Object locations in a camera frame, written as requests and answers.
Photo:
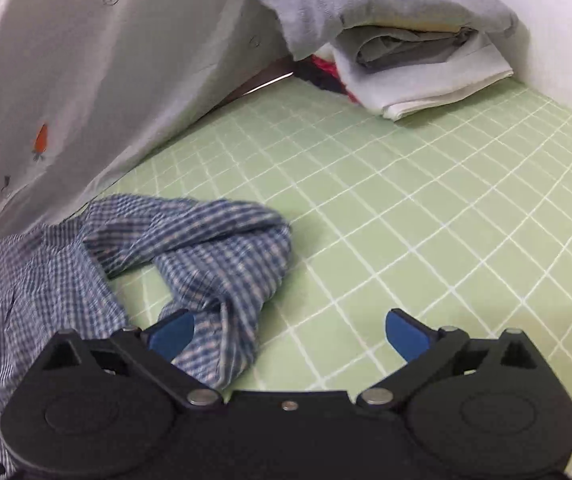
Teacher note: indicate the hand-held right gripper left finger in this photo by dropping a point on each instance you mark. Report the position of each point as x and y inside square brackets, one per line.
[173, 332]

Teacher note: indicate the white folded cloth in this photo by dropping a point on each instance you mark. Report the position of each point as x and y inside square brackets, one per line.
[415, 90]

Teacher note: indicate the pale yellow folded garment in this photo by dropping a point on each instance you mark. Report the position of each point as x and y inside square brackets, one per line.
[435, 26]

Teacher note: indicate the dark grey folded garment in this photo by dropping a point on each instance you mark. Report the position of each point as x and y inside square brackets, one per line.
[405, 50]

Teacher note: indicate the blue plaid shirt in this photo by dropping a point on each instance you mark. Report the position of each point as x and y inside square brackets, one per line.
[216, 260]

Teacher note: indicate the red and black garment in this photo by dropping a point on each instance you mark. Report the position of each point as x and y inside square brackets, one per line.
[323, 70]

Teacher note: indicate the white carrot print sheet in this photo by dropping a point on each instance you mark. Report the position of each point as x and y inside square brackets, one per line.
[116, 85]

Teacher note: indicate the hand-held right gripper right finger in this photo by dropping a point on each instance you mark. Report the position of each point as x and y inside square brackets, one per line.
[405, 332]

